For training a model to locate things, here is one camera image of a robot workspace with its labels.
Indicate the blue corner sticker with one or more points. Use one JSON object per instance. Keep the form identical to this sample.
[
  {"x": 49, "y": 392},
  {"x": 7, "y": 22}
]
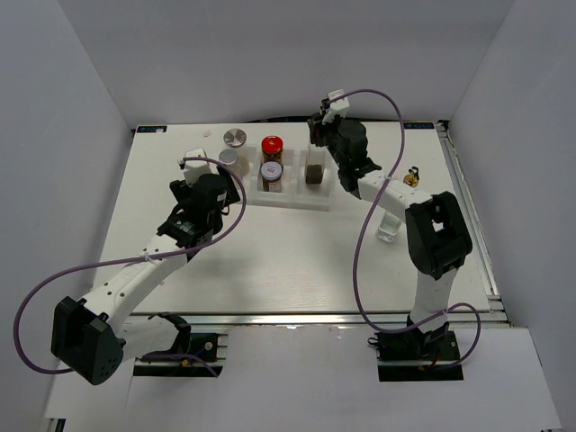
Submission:
[
  {"x": 419, "y": 125},
  {"x": 151, "y": 129}
]

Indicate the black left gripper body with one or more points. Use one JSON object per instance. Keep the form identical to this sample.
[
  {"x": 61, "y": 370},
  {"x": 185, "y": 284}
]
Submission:
[{"x": 182, "y": 192}]

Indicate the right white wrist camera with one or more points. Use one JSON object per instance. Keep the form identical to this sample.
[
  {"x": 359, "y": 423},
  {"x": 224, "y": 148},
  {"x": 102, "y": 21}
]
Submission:
[{"x": 335, "y": 104}]

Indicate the left blue corner sticker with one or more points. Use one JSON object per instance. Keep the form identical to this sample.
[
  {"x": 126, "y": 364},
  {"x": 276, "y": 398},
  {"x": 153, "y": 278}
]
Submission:
[{"x": 151, "y": 129}]

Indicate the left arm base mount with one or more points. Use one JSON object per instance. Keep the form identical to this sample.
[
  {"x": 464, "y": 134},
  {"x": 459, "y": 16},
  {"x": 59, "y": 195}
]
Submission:
[{"x": 193, "y": 354}]

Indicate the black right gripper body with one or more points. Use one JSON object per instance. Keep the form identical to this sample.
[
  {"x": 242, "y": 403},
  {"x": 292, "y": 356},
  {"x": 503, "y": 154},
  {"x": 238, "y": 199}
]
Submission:
[{"x": 330, "y": 131}]

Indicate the beige powder silver-lid jar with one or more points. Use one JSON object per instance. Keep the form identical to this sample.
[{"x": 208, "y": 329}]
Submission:
[{"x": 237, "y": 139}]

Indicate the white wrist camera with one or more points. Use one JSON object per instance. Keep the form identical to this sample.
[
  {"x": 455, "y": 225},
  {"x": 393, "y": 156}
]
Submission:
[
  {"x": 335, "y": 104},
  {"x": 194, "y": 165}
]

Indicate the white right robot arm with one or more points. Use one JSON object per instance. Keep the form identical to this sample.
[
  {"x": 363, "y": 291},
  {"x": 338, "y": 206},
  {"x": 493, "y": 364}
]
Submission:
[{"x": 437, "y": 235}]

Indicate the red-cap brown sauce bottle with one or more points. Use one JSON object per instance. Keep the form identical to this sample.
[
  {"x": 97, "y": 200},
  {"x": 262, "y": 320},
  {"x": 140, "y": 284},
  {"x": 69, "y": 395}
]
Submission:
[{"x": 272, "y": 149}]

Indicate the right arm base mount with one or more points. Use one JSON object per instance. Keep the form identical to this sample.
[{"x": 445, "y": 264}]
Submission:
[{"x": 407, "y": 358}]

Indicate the white-lid dark spice jar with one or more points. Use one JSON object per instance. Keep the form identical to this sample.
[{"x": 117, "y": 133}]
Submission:
[{"x": 271, "y": 174}]

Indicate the glass bottle with dark sauce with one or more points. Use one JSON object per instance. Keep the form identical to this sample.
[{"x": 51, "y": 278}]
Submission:
[{"x": 314, "y": 165}]

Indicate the right blue corner sticker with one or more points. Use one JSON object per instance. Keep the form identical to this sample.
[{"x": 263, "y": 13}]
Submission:
[{"x": 419, "y": 125}]

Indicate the white three-compartment plastic tray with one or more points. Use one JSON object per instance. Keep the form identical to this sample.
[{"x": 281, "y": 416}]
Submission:
[{"x": 295, "y": 192}]

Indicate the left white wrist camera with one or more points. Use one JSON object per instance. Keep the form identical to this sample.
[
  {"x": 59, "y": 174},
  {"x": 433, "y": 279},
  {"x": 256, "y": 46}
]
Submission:
[{"x": 194, "y": 165}]

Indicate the white blue-label silver-lid shaker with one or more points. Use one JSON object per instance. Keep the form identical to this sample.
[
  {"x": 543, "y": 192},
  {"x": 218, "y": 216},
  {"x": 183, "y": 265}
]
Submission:
[{"x": 230, "y": 158}]

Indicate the clear glass oil bottle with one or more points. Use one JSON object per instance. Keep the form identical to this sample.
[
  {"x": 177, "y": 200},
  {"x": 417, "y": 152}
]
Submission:
[{"x": 390, "y": 224}]

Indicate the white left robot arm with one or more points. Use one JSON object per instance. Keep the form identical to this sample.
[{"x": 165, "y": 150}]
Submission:
[{"x": 93, "y": 336}]

